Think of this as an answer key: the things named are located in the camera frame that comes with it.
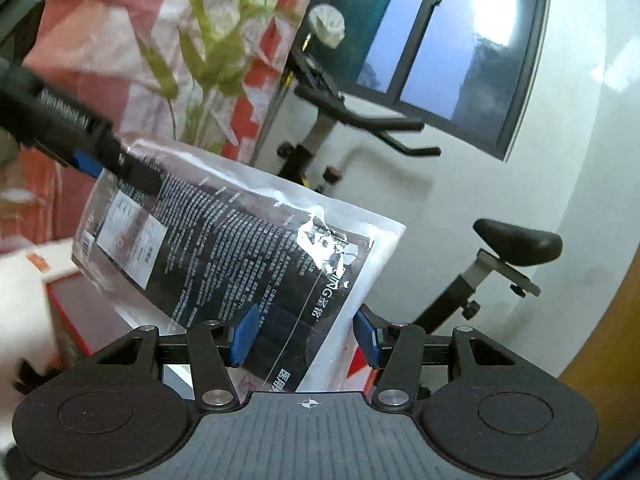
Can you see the wooden door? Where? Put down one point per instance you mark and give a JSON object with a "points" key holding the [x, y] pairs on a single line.
{"points": [[610, 360]]}

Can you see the white printed bed sheet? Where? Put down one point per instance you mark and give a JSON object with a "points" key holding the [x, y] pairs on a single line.
{"points": [[20, 310]]}

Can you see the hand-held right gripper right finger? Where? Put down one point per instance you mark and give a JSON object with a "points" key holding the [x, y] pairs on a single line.
{"points": [[365, 338]]}

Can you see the clear plastic face mask packet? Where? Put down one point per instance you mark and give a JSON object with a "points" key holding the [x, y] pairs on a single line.
{"points": [[225, 240]]}

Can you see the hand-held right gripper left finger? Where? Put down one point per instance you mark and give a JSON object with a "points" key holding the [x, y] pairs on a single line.
{"points": [[245, 336]]}

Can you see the teal upholstered furniture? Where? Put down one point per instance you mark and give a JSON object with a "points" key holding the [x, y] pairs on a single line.
{"points": [[625, 465]]}

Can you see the red strawberry print cardboard box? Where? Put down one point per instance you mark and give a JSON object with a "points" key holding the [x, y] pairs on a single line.
{"points": [[70, 302]]}

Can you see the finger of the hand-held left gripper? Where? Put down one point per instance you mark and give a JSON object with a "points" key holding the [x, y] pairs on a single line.
{"points": [[85, 162], [132, 165]]}

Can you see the black exercise bike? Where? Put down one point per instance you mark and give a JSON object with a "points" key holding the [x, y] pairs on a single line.
{"points": [[320, 130]]}

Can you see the red and white leaf curtain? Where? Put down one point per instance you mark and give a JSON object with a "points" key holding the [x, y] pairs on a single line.
{"points": [[100, 25]]}

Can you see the black eye mask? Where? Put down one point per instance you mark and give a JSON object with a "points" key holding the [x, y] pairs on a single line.
{"points": [[32, 377]]}

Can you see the dark framed window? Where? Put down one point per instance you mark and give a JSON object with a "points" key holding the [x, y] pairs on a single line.
{"points": [[450, 50]]}

